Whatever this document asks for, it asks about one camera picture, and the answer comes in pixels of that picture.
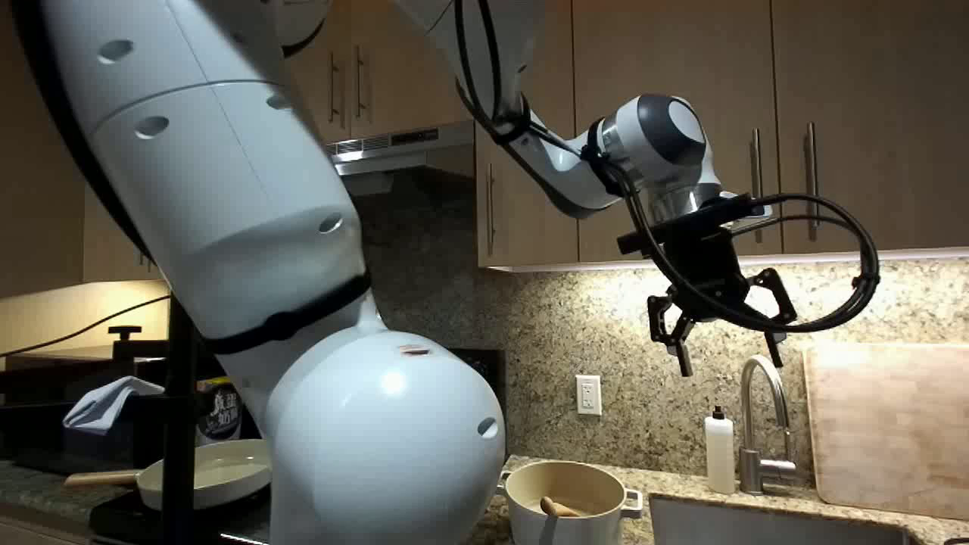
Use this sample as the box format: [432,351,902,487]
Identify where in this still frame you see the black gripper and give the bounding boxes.
[614,195,800,380]

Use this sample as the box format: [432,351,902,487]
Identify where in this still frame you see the wooden spoon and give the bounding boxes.
[538,490,584,523]

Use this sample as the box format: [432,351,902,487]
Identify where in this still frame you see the white pot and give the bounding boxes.
[501,456,645,545]

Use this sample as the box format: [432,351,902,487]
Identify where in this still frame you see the white soap bottle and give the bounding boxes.
[704,403,738,496]

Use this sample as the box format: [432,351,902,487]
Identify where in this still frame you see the steel kitchen faucet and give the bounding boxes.
[737,354,811,496]

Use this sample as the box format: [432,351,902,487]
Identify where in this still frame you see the white kitchen sink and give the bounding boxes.
[647,490,969,545]

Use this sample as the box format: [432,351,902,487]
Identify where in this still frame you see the wooden cutting board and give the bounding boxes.
[800,339,969,523]

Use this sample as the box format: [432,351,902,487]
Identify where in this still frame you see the steel range hood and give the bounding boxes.
[326,123,478,183]

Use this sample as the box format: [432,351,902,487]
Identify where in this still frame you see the light wooden cabinet above hood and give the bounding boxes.
[282,0,478,147]

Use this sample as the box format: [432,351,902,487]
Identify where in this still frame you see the black bag with white logo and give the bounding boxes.
[193,376,250,444]

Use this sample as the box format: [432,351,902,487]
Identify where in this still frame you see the black vertical stand pole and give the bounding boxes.
[162,298,199,545]

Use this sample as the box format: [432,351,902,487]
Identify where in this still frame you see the black clamp knob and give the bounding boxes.
[107,323,145,380]

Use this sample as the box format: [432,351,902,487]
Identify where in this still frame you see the white crumpled cloth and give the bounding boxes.
[62,372,166,440]

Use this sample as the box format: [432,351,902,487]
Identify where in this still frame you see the black countertop appliance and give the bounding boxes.
[0,339,240,478]

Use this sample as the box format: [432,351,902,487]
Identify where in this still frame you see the white wall outlet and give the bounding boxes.
[572,372,605,418]

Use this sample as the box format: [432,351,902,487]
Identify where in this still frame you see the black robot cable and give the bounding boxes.
[451,0,885,335]

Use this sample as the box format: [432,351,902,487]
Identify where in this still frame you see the steel cabinet handle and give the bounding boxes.
[747,123,769,244]
[324,49,345,130]
[350,42,374,123]
[802,122,823,243]

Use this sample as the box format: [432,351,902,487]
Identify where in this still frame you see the wide light wooden wall cabinet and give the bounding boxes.
[472,0,969,272]

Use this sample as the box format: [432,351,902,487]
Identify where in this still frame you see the white pan with wooden handle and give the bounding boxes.
[62,435,277,515]

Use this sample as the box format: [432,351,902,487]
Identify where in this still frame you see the narrow light wooden wall cabinet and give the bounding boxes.
[78,186,163,283]

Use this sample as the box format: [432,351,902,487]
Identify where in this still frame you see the thin black cable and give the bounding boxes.
[0,291,176,361]

